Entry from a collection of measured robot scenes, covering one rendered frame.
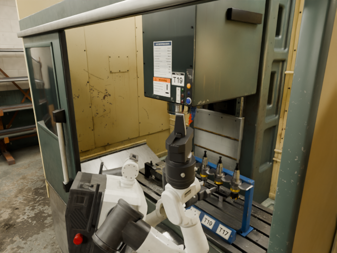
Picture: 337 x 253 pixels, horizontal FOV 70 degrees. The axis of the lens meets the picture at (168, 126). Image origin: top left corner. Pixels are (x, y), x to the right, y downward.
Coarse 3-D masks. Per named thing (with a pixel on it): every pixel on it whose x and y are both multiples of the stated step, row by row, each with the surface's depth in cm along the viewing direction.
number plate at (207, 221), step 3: (204, 216) 145; (207, 216) 143; (204, 219) 144; (207, 219) 143; (210, 219) 142; (201, 222) 144; (204, 222) 143; (207, 222) 142; (210, 222) 141; (213, 222) 140; (207, 225) 141; (210, 225) 140; (210, 228) 139
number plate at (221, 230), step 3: (219, 225) 137; (222, 225) 136; (219, 228) 136; (222, 228) 135; (225, 228) 134; (216, 231) 136; (219, 231) 135; (222, 231) 134; (225, 231) 133; (228, 231) 132; (219, 234) 134; (222, 234) 133; (225, 234) 132; (228, 234) 132; (225, 237) 132; (228, 237) 131
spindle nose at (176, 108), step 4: (168, 104) 162; (172, 104) 160; (176, 104) 159; (180, 104) 159; (168, 108) 163; (172, 108) 161; (176, 108) 160; (180, 108) 160; (184, 108) 160; (188, 108) 163; (168, 112) 164; (172, 112) 162; (176, 112) 161; (180, 112) 160; (184, 112) 161; (188, 112) 164
